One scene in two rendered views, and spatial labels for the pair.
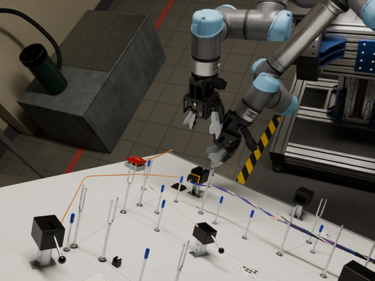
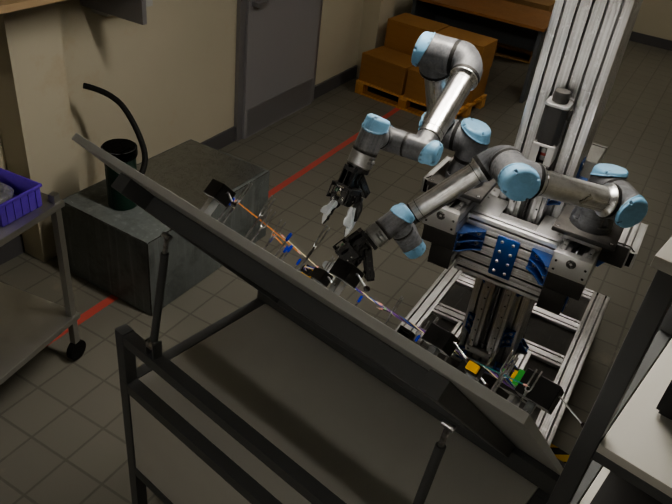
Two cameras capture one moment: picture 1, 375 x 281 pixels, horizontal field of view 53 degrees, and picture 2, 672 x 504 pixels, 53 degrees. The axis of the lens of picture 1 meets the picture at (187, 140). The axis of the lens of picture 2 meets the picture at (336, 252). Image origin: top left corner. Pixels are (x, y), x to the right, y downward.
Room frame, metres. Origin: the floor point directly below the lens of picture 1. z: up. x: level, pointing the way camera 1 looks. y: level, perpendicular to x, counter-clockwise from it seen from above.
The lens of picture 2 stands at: (-0.99, 0.39, 2.36)
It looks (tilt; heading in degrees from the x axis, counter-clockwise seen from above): 34 degrees down; 345
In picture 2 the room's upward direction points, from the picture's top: 8 degrees clockwise
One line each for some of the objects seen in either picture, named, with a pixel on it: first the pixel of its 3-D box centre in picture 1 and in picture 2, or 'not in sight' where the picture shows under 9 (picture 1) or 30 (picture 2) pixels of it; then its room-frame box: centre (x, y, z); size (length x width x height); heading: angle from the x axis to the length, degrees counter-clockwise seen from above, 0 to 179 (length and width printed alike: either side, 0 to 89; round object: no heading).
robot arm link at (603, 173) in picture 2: not in sight; (606, 184); (0.83, -1.05, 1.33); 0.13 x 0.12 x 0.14; 177
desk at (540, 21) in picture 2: not in sight; (479, 42); (5.47, -2.62, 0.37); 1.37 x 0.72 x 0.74; 48
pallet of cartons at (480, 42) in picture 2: not in sight; (425, 66); (4.80, -1.83, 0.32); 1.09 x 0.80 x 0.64; 48
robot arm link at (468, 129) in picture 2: not in sight; (471, 139); (1.17, -0.67, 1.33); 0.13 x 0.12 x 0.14; 50
